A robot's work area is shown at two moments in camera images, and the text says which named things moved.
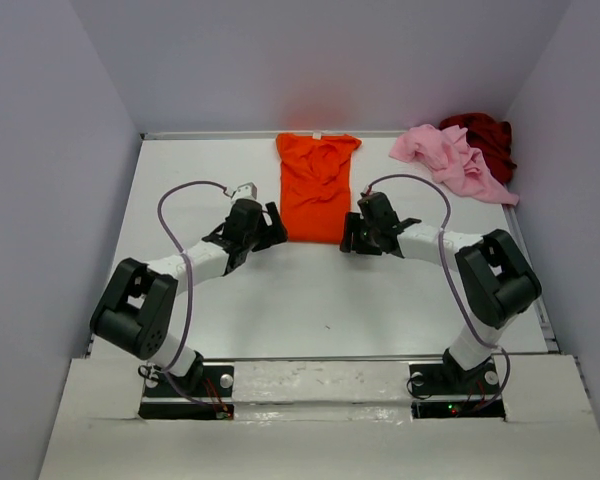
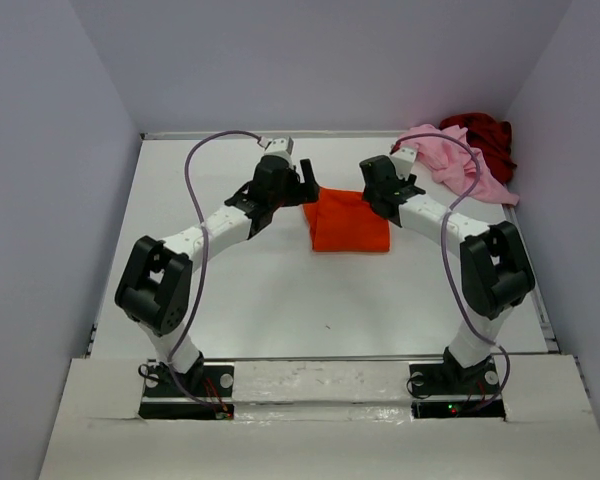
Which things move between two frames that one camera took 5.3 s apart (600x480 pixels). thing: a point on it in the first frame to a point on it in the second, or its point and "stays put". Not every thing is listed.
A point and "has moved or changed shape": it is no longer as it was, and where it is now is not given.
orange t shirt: (315, 185) has moved or changed shape
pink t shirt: (445, 154) stays put
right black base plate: (441, 391) stays put
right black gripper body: (359, 235) to (376, 185)
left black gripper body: (262, 232) to (297, 187)
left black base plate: (204, 394) stays put
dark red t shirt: (492, 136) stays put
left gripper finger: (277, 224) to (309, 190)
